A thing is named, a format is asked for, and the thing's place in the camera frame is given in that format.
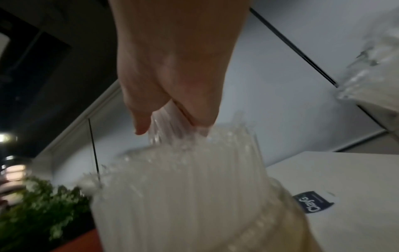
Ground person's right hand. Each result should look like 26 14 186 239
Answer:
106 0 251 137

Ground bundle of clear straws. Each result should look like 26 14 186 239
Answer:
148 99 216 148

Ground fanned cluster of white straws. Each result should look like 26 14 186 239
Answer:
336 6 399 113

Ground yellow plastic jar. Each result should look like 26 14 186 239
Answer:
90 181 323 252

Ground white roller blind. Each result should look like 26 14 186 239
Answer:
90 7 399 173

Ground thin black window bar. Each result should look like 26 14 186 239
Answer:
249 7 340 88

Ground black planter box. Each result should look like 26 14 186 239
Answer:
0 214 96 252

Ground glass pendant lamp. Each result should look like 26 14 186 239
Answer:
0 154 30 195

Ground green fern plants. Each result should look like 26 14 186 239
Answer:
0 176 94 249

